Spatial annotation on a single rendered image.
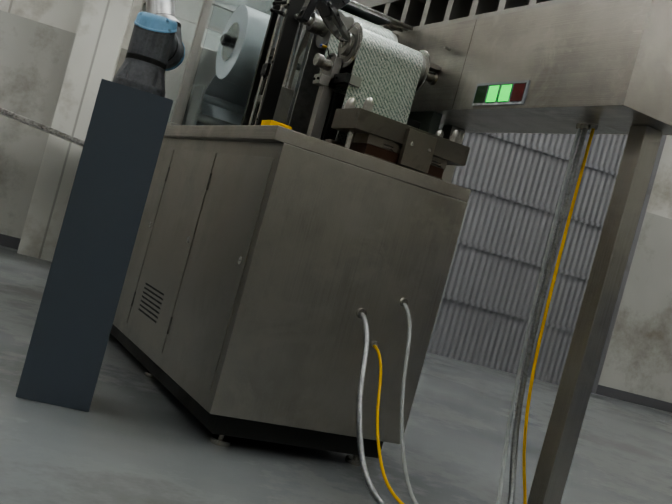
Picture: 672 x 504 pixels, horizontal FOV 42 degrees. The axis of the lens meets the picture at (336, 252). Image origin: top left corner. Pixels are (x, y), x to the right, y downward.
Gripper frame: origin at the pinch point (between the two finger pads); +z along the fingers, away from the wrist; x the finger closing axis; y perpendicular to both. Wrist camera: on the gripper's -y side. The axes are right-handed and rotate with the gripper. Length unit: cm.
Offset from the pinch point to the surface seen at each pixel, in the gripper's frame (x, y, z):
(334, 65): 3.0, -5.3, 6.1
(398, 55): -4.2, 12.4, 13.7
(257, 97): 39.2, -20.3, 7.2
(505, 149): 330, 237, 207
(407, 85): -4.4, 10.2, 23.3
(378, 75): -4.3, 2.9, 15.1
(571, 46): -63, 28, 25
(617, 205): -78, 9, 62
